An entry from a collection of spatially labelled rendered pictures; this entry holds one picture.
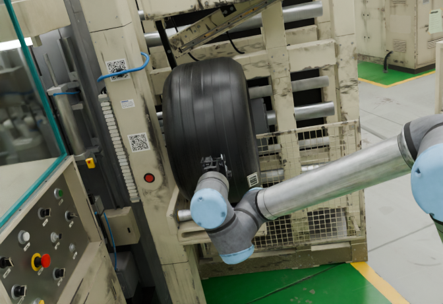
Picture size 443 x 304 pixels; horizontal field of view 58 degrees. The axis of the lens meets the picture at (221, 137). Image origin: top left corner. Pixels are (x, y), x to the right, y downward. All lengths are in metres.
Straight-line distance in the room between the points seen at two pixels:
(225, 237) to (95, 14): 0.88
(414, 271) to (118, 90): 1.94
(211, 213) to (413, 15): 5.15
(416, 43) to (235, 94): 4.76
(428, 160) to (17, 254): 1.07
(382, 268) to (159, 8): 1.91
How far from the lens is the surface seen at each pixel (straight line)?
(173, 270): 1.91
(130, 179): 1.69
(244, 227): 1.08
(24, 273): 1.33
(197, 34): 1.83
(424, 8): 5.98
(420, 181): 0.73
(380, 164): 0.91
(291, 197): 1.04
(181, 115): 1.35
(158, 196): 1.69
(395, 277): 2.61
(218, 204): 0.99
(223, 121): 1.32
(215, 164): 1.16
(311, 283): 2.56
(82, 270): 1.56
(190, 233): 1.69
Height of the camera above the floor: 1.77
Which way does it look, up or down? 22 degrees down
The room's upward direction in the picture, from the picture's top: 11 degrees counter-clockwise
